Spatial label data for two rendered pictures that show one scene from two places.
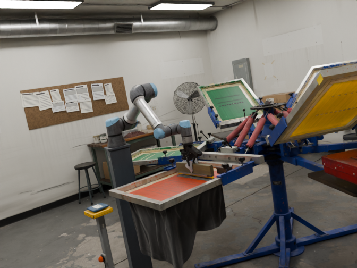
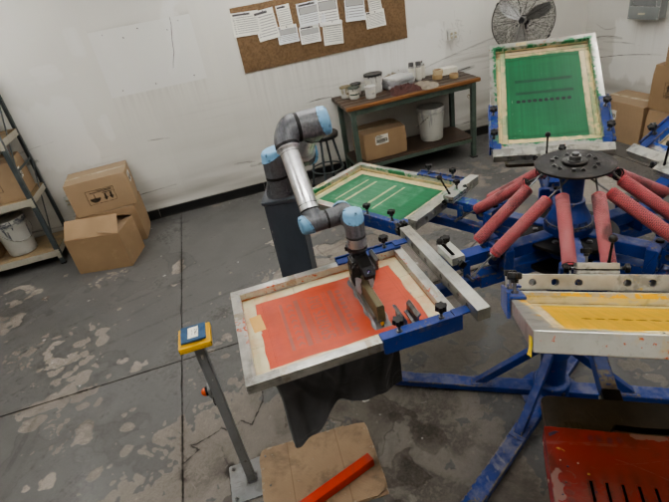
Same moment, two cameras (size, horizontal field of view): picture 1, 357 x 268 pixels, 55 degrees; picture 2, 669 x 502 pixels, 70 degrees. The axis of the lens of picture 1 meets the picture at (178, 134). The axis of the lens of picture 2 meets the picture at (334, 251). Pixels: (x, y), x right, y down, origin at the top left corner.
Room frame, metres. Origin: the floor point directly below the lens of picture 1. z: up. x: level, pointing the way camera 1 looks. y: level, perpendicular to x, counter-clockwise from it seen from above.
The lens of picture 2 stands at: (0.95, -0.70, 2.12)
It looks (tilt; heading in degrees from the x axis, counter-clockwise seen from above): 31 degrees down; 28
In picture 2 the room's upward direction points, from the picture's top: 11 degrees counter-clockwise
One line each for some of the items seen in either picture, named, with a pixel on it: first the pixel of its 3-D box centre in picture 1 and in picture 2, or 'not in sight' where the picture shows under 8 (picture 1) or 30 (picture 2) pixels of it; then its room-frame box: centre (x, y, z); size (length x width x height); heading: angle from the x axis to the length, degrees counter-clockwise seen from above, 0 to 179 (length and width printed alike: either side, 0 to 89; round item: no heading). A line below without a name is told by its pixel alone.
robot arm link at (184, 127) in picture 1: (185, 128); (353, 222); (2.37, -0.05, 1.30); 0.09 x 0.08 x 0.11; 41
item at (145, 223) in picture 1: (152, 229); (277, 373); (2.09, 0.26, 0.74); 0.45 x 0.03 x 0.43; 39
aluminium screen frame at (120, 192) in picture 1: (180, 180); (335, 307); (2.27, 0.04, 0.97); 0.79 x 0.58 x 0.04; 129
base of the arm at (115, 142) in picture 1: (116, 140); (279, 183); (2.81, 0.51, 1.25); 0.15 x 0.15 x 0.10
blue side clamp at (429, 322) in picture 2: (235, 173); (421, 330); (2.20, -0.32, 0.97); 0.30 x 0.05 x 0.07; 129
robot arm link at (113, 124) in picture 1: (113, 125); (275, 160); (2.82, 0.51, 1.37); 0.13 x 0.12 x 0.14; 131
